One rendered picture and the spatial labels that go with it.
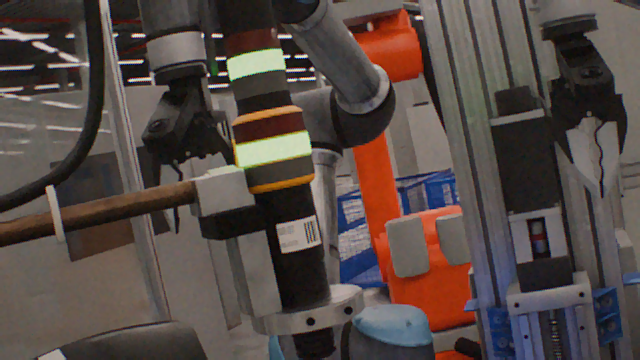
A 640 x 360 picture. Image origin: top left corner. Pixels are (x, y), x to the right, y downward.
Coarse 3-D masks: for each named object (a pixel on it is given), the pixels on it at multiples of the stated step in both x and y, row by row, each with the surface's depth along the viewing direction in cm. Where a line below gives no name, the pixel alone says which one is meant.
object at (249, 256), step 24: (216, 192) 45; (240, 192) 46; (216, 216) 45; (240, 216) 45; (216, 240) 45; (240, 240) 46; (264, 240) 46; (240, 264) 46; (264, 264) 46; (240, 288) 47; (264, 288) 46; (336, 288) 50; (360, 288) 49; (264, 312) 46; (288, 312) 46; (312, 312) 45; (336, 312) 46; (360, 312) 47
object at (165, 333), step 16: (176, 320) 62; (96, 336) 58; (112, 336) 58; (128, 336) 59; (144, 336) 59; (160, 336) 60; (176, 336) 60; (192, 336) 61; (48, 352) 55; (64, 352) 56; (80, 352) 56; (96, 352) 56; (112, 352) 57; (128, 352) 57; (144, 352) 58; (160, 352) 58; (176, 352) 59; (192, 352) 59
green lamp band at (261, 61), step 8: (240, 56) 46; (248, 56) 46; (256, 56) 46; (264, 56) 46; (272, 56) 47; (280, 56) 47; (232, 64) 47; (240, 64) 47; (248, 64) 46; (256, 64) 46; (264, 64) 46; (272, 64) 47; (280, 64) 47; (232, 72) 47; (240, 72) 47; (248, 72) 46; (256, 72) 46
